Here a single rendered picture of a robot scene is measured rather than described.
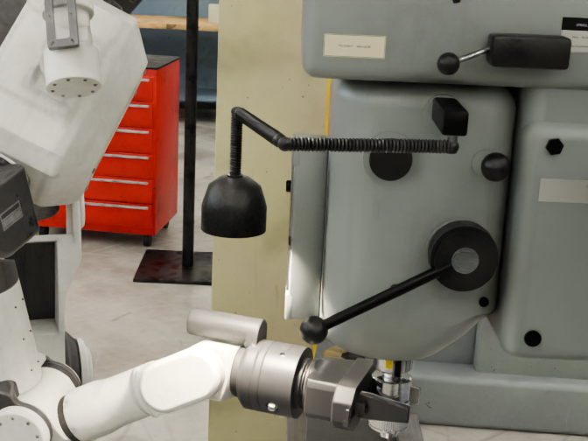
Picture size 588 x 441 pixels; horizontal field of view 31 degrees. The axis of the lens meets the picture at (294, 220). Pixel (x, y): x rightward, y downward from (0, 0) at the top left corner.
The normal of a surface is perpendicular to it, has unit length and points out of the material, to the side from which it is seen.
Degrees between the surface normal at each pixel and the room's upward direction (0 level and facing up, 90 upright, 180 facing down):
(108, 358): 0
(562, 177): 90
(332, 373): 1
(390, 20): 90
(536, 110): 90
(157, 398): 82
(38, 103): 58
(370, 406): 90
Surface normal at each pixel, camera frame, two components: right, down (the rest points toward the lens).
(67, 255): 0.33, 0.11
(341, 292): -0.63, 0.18
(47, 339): 0.32, 0.35
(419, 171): 0.00, 0.27
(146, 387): -0.31, 0.11
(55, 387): 0.59, -0.70
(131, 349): 0.04, -0.96
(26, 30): 0.30, -0.28
